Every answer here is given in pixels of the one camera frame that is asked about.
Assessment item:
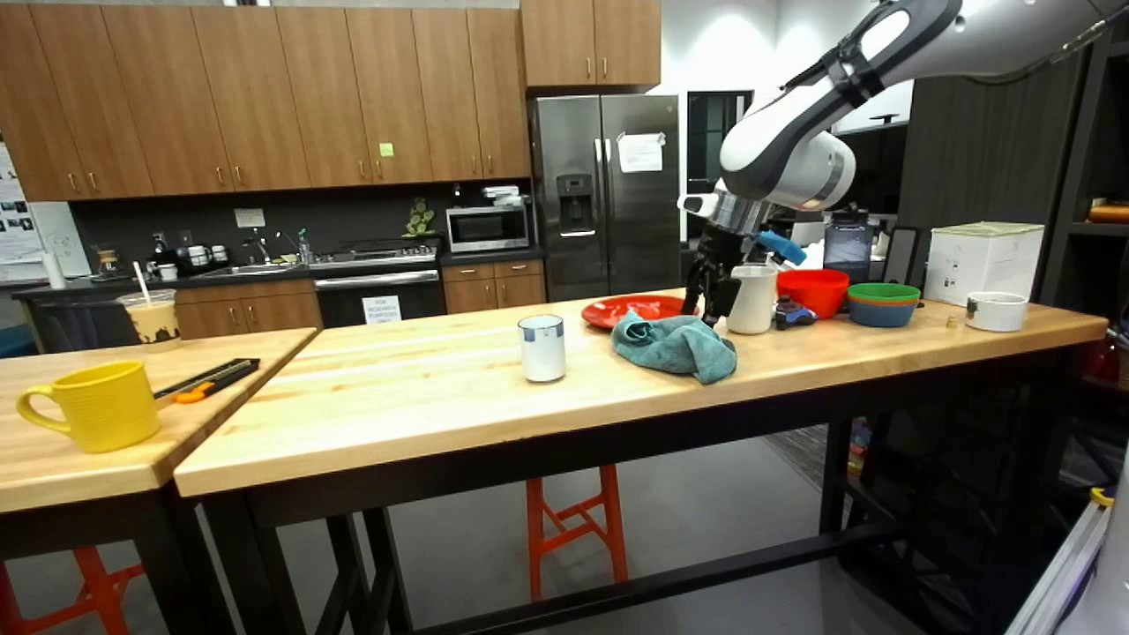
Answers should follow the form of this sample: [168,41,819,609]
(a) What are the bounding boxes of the white cardboard box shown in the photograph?
[921,220,1047,310]

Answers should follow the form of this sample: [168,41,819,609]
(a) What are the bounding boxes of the wooden wall cabinets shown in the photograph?
[0,0,667,203]

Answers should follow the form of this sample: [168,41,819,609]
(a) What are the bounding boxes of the red plate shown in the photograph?
[580,293,688,334]

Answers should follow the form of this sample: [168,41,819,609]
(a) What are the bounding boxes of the wooden base cabinets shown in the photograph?
[172,254,552,342]

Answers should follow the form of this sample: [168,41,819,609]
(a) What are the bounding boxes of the green bowl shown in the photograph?
[847,277,923,313]

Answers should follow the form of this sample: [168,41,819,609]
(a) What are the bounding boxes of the blue bowl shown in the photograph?
[847,296,921,331]

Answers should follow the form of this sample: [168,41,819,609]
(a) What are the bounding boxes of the white paper on refrigerator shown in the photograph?
[615,130,671,179]

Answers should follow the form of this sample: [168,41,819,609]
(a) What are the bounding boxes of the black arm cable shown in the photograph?
[958,0,1129,89]

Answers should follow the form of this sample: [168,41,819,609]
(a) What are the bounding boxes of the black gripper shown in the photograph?
[682,224,749,323]

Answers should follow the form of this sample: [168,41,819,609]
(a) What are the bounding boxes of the steel microwave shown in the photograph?
[442,200,538,258]

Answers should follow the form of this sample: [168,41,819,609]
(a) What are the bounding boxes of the green potted plant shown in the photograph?
[400,198,442,242]

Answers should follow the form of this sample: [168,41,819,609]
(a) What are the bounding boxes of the steel oven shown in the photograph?
[310,264,447,331]

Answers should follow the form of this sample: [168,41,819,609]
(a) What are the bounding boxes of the small blue object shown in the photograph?
[771,296,819,334]

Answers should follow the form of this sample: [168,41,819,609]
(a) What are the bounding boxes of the yellow mug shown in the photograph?
[13,355,167,458]

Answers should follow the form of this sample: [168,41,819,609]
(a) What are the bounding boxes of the small white can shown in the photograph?
[515,310,573,389]

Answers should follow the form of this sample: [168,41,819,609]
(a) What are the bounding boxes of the black orange utility knife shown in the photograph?
[147,353,266,409]

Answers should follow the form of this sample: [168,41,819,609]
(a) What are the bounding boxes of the red bowl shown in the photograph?
[772,264,854,323]

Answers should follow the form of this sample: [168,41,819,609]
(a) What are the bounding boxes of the short wooden table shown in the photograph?
[0,323,326,635]

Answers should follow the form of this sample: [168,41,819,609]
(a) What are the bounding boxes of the white ceramic bowl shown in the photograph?
[963,289,1034,334]

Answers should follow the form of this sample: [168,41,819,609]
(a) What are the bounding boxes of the black steel refrigerator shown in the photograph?
[528,91,685,302]

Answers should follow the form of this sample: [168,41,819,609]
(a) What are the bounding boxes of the orange metal stool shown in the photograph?
[0,543,151,635]
[524,461,635,608]

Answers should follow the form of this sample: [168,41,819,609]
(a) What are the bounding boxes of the long wooden table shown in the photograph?
[168,289,1112,635]

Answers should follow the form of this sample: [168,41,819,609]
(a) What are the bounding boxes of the light blue towel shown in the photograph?
[606,307,745,389]

